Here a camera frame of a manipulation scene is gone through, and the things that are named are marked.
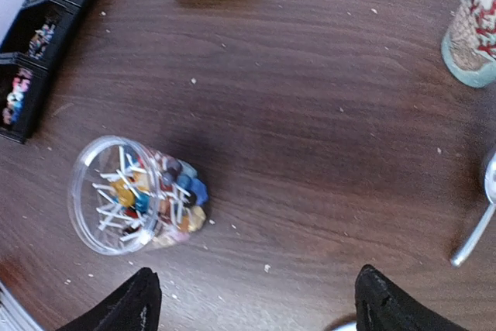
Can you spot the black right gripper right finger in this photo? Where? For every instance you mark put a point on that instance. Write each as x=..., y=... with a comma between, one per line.
x=382, y=305

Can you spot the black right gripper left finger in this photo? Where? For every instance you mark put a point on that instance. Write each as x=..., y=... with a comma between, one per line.
x=134, y=305

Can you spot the clear plastic jar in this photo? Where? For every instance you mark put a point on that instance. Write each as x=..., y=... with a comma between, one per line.
x=124, y=197

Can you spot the silver metal scoop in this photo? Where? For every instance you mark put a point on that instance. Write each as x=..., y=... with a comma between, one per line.
x=488, y=181

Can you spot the black three-compartment candy tray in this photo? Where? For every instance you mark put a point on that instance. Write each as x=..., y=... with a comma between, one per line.
x=31, y=52

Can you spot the silver jar lid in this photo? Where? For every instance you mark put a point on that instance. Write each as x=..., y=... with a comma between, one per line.
x=344, y=324

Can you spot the coral pattern ceramic mug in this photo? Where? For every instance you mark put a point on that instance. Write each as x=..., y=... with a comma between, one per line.
x=468, y=46

